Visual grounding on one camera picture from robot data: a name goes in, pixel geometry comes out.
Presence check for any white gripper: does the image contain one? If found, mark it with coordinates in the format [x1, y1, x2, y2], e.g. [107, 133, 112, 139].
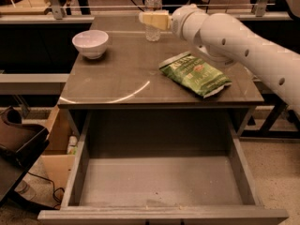
[139, 4, 208, 43]

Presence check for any clear plastic water bottle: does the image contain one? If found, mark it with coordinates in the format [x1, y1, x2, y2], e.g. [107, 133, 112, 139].
[144, 0, 162, 42]

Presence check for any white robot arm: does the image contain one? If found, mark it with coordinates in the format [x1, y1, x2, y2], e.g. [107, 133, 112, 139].
[139, 5, 300, 113]

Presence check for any grey open top drawer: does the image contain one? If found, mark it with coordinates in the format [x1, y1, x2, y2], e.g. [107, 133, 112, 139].
[38, 110, 288, 225]

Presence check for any small bottle in box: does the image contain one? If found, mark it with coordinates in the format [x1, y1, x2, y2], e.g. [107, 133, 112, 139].
[67, 136, 78, 155]

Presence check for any grey cabinet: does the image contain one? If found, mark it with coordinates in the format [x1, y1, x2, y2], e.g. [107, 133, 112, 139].
[58, 14, 263, 132]

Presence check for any green chip bag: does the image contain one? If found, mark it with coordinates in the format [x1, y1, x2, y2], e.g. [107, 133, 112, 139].
[159, 52, 232, 98]

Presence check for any white ceramic bowl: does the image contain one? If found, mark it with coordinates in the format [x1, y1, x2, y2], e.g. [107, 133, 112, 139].
[72, 30, 109, 59]

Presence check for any metal railing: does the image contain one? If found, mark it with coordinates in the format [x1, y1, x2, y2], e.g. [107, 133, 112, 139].
[0, 0, 299, 23]

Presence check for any cardboard box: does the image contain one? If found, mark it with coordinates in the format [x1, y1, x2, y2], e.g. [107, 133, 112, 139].
[41, 106, 74, 188]

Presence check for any dark brown chair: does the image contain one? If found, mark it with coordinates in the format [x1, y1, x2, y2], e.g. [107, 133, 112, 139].
[0, 107, 49, 208]

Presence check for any clear cup on floor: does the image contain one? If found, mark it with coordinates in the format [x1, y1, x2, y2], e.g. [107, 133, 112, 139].
[15, 180, 36, 201]

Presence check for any black cable on floor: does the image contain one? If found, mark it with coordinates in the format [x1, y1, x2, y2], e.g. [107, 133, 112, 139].
[26, 172, 65, 208]

